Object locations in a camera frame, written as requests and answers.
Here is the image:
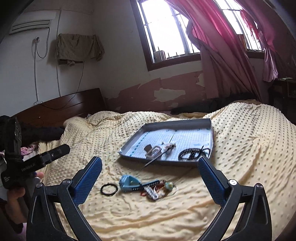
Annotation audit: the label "cream dotted bed blanket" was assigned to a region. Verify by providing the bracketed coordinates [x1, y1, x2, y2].
[39, 102, 295, 240]

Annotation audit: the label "white bead bracelet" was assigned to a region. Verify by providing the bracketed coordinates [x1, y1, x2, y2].
[143, 185, 160, 201]

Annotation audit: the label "wall power cable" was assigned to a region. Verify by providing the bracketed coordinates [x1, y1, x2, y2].
[32, 27, 86, 110]

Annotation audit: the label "dark side cabinet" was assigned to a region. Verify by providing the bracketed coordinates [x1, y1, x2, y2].
[268, 77, 295, 117]

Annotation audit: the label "grey cardboard tray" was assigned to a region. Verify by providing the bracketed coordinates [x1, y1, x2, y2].
[118, 118, 213, 166]

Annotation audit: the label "silver rectangular buckle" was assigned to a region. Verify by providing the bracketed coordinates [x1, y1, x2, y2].
[144, 144, 162, 159]

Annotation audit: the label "dark wooden headboard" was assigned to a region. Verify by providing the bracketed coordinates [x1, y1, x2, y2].
[15, 88, 107, 128]

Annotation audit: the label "left hand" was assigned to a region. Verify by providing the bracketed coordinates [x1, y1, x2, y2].
[4, 171, 45, 225]

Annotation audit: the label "blue watch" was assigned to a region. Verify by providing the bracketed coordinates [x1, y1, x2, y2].
[119, 175, 160, 192]

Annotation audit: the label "pink curtain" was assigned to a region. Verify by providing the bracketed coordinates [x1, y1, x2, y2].
[168, 1, 267, 102]

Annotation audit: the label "flower hairpin stick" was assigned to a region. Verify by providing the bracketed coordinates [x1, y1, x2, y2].
[142, 143, 176, 169]

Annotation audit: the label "window with bars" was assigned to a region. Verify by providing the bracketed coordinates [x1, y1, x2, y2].
[130, 1, 201, 71]

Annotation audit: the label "white air conditioner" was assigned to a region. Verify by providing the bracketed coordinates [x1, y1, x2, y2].
[9, 11, 57, 35]

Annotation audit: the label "green stone pendant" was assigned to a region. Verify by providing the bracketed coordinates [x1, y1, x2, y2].
[164, 182, 175, 192]

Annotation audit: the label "thin metal bangles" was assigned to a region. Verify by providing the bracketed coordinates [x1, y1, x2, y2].
[154, 181, 178, 199]

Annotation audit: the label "black hair tie ring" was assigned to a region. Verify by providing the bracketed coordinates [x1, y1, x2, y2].
[100, 183, 119, 196]

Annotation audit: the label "olive cloth on wall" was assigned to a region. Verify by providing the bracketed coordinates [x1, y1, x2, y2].
[56, 34, 105, 66]

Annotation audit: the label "black bead necklace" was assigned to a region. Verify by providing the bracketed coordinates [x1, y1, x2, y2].
[177, 146, 212, 162]

